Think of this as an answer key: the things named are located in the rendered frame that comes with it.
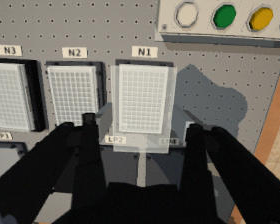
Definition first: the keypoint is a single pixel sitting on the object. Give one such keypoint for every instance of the grey button panel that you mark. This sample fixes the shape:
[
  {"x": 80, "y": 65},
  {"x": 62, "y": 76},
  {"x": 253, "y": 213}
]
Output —
[{"x": 214, "y": 21}]

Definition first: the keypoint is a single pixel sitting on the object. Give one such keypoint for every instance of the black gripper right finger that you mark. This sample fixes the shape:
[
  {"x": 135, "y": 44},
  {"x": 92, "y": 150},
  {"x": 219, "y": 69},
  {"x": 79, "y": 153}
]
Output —
[{"x": 253, "y": 187}]

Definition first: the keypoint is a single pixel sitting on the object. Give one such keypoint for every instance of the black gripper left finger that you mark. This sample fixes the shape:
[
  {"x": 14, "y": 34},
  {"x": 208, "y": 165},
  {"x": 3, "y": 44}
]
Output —
[{"x": 25, "y": 187}]

